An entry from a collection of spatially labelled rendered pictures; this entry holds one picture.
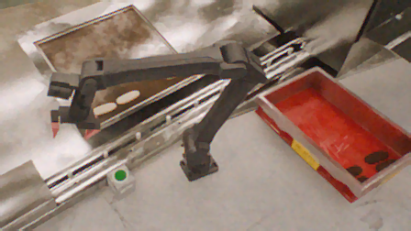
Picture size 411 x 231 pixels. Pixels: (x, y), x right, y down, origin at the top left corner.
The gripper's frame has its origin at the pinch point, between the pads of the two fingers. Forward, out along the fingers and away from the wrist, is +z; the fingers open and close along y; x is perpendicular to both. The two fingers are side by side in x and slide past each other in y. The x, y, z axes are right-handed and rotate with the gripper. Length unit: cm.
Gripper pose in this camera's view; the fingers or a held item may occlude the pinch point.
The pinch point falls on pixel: (70, 136)
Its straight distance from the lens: 119.6
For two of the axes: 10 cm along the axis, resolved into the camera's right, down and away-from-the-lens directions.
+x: -2.9, -6.5, 7.0
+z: -3.6, 7.5, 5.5
